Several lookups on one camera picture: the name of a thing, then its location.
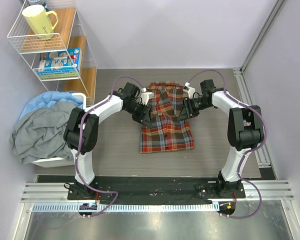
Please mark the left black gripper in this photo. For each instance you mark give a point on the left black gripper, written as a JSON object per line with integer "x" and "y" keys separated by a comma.
{"x": 146, "y": 120}

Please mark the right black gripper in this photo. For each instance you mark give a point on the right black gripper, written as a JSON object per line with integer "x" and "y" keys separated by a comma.
{"x": 186, "y": 110}

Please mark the plaid flannel shirt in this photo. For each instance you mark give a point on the plaid flannel shirt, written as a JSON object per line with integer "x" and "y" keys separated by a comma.
{"x": 167, "y": 133}

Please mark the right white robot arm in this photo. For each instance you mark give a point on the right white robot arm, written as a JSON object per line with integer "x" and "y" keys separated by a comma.
{"x": 245, "y": 130}

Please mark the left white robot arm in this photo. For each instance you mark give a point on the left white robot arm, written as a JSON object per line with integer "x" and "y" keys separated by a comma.
{"x": 81, "y": 133}

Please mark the white laundry basket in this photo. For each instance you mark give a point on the white laundry basket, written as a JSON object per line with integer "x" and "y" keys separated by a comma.
{"x": 57, "y": 161}

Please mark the blue picture box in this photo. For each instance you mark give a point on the blue picture box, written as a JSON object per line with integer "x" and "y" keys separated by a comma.
{"x": 59, "y": 64}

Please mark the light blue shirt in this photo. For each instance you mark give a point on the light blue shirt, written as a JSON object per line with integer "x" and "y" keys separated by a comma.
{"x": 49, "y": 98}

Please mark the grey shirt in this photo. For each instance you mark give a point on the grey shirt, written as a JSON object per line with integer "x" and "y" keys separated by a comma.
{"x": 39, "y": 134}

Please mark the yellow mug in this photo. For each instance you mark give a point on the yellow mug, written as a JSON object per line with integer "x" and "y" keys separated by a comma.
{"x": 41, "y": 22}

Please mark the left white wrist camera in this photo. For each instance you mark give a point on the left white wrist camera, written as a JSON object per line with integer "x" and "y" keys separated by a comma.
{"x": 145, "y": 96}

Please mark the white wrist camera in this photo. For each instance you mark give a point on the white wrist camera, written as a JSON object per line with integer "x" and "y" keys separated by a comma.
{"x": 190, "y": 91}
{"x": 145, "y": 96}

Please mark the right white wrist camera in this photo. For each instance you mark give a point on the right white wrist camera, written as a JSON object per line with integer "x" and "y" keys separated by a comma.
{"x": 190, "y": 91}

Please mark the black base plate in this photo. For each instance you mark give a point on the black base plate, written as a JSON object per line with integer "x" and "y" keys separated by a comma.
{"x": 155, "y": 190}

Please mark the aluminium frame rail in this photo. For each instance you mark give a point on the aluminium frame rail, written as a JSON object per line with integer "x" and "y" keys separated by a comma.
{"x": 56, "y": 192}

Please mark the white wire shelf rack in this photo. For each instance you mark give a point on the white wire shelf rack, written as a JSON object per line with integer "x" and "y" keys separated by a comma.
{"x": 68, "y": 34}

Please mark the white slotted cable duct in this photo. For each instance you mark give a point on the white slotted cable duct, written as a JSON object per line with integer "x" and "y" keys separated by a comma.
{"x": 80, "y": 207}

